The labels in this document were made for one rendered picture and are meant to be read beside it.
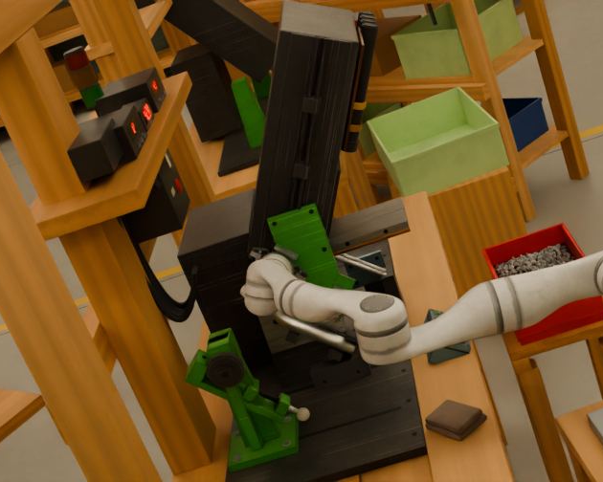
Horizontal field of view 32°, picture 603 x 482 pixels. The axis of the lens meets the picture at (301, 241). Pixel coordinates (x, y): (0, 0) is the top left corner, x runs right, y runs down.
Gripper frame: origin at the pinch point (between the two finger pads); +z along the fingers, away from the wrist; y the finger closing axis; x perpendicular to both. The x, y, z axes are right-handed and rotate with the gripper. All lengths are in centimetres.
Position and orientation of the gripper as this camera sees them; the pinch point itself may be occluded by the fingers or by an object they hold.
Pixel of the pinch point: (281, 260)
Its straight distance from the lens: 234.0
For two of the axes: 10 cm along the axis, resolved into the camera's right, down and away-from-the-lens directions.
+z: 0.9, -1.5, 9.8
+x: -4.4, 8.8, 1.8
